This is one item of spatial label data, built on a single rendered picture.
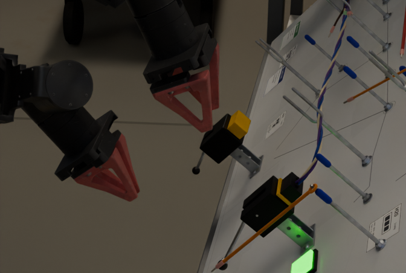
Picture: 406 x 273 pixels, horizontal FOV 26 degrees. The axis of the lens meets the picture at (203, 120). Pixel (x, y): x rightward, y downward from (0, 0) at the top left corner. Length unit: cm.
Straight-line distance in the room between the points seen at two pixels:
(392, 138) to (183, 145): 211
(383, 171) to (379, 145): 7
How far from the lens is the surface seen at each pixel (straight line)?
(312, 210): 118
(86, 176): 110
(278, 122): 155
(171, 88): 98
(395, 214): 101
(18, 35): 405
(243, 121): 144
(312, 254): 108
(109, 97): 351
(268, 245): 123
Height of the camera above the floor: 179
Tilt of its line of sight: 32 degrees down
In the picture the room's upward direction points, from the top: straight up
